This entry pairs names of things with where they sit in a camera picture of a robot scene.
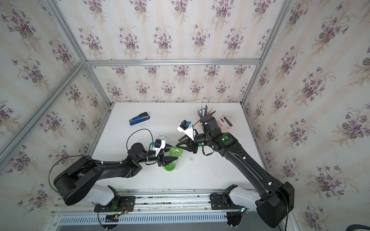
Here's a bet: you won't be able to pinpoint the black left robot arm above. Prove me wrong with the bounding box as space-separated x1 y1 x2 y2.
53 142 178 210

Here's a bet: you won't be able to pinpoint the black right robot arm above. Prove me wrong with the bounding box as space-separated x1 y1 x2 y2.
177 116 295 228

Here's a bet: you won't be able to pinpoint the blue black stapler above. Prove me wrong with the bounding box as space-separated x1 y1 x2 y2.
129 112 150 126

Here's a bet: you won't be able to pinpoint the clear plastic water bottle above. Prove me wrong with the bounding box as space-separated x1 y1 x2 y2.
157 133 169 143

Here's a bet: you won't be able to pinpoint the pens in pink cup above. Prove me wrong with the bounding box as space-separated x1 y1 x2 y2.
197 104 215 118

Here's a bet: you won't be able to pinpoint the green plastic bottle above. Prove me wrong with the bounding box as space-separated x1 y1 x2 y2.
164 146 184 171

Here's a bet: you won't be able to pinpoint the pink calculator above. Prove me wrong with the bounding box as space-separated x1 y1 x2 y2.
216 115 233 132

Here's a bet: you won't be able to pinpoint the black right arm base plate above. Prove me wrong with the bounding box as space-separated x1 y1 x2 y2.
209 184 247 212

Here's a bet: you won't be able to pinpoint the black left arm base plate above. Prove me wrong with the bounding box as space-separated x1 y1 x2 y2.
94 196 136 213

